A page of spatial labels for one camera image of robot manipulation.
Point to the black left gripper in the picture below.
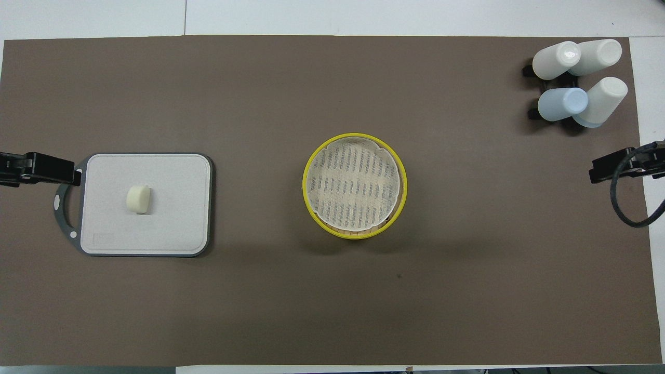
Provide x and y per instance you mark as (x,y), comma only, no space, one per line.
(13,169)

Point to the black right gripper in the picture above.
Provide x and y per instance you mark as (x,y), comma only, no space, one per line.
(649,161)

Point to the cream steamed bun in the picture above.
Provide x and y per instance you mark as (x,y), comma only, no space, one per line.
(138,199)

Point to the yellow rimmed bamboo steamer lid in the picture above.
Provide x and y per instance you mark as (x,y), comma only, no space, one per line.
(353,179)

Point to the yellow rimmed bamboo steamer basket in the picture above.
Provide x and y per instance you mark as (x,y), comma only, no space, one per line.
(358,235)

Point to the white cup with blue rim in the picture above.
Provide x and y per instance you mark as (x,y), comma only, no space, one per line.
(605,101)
(597,54)

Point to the light blue plastic cup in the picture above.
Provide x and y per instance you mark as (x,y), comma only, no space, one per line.
(561,103)

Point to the black cup rack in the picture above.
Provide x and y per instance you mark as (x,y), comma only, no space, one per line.
(532,113)

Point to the cream plastic cup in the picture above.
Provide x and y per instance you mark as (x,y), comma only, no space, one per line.
(550,61)

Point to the white cutting board grey rim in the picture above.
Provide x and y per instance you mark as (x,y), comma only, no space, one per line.
(171,223)

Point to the brown table mat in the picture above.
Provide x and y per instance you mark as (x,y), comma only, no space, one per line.
(332,301)

